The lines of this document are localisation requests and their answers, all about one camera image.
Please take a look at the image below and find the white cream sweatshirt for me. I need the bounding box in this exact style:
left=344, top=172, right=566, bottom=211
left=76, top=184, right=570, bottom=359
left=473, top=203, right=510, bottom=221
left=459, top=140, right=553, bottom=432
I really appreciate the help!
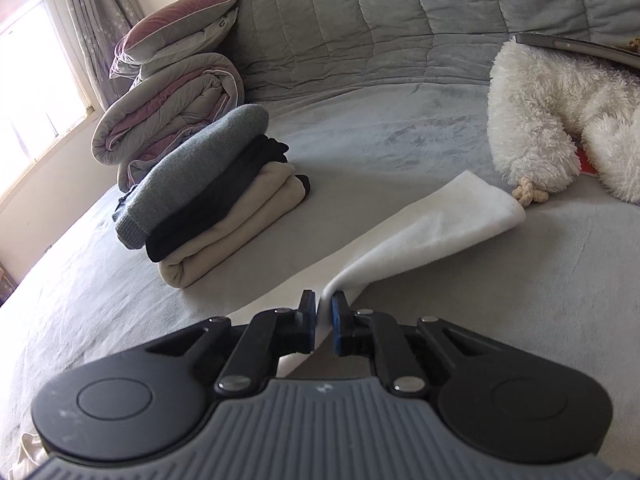
left=230, top=171, right=525, bottom=344

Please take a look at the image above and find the folded beige garment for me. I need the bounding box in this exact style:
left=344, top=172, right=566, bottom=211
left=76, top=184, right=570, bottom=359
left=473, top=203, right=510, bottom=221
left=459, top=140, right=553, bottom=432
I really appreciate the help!
left=158, top=162, right=311, bottom=288

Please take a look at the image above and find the folded black garment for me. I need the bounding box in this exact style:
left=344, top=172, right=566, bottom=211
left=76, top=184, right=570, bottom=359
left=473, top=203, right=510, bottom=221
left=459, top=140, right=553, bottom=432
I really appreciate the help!
left=145, top=134, right=288, bottom=262

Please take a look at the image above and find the folded grey garment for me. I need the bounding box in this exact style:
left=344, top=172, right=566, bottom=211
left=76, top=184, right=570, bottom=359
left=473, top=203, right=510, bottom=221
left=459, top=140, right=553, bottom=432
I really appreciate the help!
left=113, top=104, right=269, bottom=249

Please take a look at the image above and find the grey bed blanket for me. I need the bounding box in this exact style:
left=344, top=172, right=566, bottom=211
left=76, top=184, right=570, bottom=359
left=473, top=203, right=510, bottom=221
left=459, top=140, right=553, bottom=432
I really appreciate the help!
left=1, top=84, right=639, bottom=471

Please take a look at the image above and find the folded grey pink quilt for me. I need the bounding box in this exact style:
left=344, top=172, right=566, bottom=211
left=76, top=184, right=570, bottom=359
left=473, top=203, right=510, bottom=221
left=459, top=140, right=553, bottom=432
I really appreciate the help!
left=92, top=53, right=244, bottom=192

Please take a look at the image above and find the white plush toy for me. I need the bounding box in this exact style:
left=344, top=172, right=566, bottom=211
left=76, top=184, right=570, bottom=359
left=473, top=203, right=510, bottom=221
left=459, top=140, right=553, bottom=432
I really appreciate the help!
left=487, top=40, right=639, bottom=207

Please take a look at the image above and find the grey quilted headboard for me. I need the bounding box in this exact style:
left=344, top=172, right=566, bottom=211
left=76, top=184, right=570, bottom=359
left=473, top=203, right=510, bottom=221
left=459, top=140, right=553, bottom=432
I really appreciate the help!
left=222, top=0, right=639, bottom=101

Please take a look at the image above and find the pink grey pillow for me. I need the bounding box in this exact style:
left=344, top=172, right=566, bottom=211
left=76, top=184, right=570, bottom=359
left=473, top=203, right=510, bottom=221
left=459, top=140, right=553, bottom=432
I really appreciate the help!
left=110, top=0, right=240, bottom=79

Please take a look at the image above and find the window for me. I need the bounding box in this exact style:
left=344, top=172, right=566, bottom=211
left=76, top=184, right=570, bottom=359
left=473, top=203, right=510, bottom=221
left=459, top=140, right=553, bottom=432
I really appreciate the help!
left=1, top=0, right=99, bottom=197

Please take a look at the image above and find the dark tablet device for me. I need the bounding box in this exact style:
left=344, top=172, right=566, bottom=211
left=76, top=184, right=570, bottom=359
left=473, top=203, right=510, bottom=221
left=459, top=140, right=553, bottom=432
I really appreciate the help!
left=514, top=32, right=640, bottom=70

